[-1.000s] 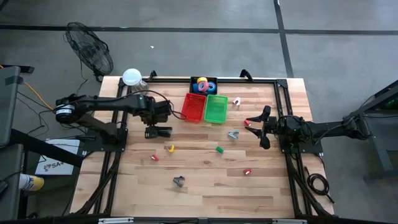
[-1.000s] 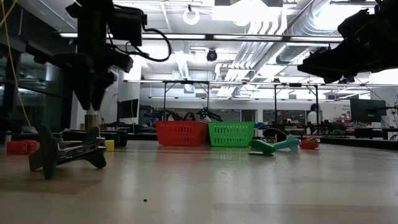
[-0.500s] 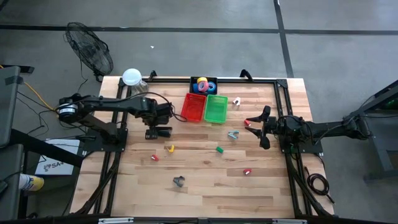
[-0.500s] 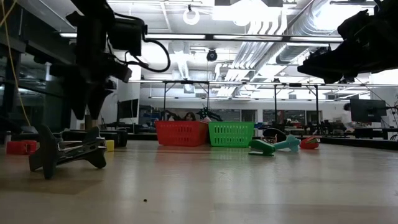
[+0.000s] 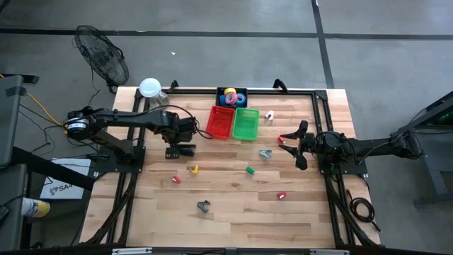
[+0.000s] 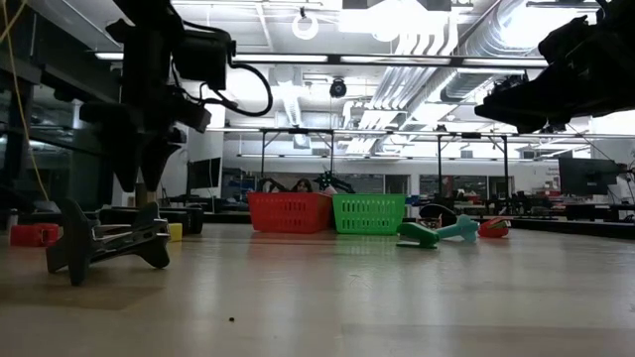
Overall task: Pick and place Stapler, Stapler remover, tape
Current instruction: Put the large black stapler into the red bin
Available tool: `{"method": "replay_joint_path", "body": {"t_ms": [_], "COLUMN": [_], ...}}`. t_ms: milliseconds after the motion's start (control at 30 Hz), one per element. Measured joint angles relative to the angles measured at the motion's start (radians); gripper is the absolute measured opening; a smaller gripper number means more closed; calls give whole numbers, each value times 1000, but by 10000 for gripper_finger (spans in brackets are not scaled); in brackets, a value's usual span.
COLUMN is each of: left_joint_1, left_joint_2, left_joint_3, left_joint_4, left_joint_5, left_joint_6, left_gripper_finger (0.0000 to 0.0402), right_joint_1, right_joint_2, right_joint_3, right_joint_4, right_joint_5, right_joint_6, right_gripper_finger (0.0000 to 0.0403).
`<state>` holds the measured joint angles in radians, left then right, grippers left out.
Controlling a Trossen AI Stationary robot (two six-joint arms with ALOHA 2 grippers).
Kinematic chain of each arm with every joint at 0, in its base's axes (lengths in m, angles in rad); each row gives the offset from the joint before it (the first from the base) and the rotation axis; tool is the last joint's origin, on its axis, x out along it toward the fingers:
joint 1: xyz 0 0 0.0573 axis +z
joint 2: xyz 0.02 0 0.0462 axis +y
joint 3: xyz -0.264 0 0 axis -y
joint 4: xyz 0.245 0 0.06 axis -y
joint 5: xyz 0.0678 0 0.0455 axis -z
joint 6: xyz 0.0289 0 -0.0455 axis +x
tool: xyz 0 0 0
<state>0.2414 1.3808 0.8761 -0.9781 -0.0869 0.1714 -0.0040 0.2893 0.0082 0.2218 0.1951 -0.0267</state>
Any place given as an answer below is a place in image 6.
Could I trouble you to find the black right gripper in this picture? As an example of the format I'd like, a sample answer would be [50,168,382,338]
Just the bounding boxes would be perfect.
[473,17,635,135]

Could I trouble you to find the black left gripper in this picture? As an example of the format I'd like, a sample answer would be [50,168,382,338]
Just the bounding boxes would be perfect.
[78,88,212,195]

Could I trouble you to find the black staple remover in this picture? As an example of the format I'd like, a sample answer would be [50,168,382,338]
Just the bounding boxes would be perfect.
[45,197,172,288]

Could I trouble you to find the red mini stapler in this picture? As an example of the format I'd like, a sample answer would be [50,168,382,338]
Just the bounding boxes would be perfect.
[477,216,511,239]
[9,222,61,248]

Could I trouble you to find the green mini stapler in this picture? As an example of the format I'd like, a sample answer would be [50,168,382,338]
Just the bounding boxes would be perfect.
[395,221,442,250]

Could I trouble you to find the black computer monitor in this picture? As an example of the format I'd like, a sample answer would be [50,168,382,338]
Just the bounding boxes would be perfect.
[187,157,223,190]
[558,157,619,197]

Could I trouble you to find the black office chair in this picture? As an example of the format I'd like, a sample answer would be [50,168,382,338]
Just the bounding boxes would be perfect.
[419,202,458,230]

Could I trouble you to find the red plastic basket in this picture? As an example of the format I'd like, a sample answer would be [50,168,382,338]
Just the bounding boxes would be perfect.
[246,191,334,234]

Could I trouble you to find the green plastic basket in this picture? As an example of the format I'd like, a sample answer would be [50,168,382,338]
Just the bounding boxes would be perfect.
[330,192,407,236]

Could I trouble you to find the black background rig frame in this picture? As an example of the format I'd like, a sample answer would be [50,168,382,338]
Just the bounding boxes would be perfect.
[257,127,512,200]

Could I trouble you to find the yellow extension cable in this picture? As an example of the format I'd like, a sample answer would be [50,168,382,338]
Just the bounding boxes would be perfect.
[1,0,50,202]

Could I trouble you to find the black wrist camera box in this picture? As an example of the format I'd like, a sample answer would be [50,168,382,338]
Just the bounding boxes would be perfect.
[173,30,235,91]

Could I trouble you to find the black camera cable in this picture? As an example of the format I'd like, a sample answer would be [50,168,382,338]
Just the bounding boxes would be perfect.
[197,58,275,119]

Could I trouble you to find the white ring light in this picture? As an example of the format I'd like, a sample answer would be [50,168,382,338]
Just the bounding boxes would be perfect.
[291,12,319,41]

